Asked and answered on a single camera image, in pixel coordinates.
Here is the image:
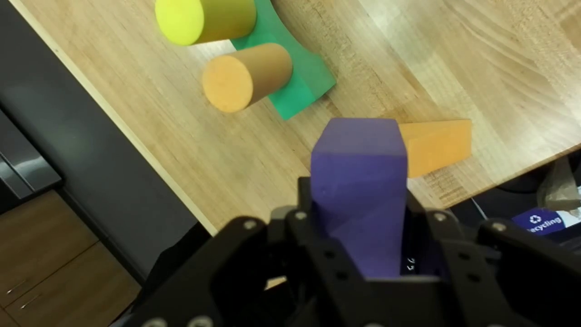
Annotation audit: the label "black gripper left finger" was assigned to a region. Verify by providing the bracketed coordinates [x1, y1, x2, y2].
[123, 178, 377, 327]

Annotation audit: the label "orange cylinder block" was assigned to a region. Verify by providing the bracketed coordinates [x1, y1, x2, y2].
[199, 41, 295, 116]

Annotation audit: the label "stainless steel oven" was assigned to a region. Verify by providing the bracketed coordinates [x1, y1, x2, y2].
[0, 107, 61, 201]

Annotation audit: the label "green bridge block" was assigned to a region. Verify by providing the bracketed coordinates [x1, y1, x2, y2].
[230, 0, 337, 121]

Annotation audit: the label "long wooden table black legs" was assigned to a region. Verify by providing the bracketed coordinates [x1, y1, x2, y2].
[7, 0, 581, 238]

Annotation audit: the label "purple block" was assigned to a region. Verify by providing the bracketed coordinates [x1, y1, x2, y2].
[308, 116, 410, 279]

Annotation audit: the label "orange wedge block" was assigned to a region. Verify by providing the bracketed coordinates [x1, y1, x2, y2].
[397, 118, 473, 179]

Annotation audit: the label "blue recycling bin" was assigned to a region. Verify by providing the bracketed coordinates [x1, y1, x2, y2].
[459, 179, 581, 250]

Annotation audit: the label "wide wooden base cabinet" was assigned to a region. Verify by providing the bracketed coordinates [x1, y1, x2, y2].
[0, 189, 143, 327]

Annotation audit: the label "yellow cylinder block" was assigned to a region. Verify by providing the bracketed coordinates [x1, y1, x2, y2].
[152, 0, 259, 47]

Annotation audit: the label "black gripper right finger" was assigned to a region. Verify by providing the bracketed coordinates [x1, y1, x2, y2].
[401, 187, 581, 327]

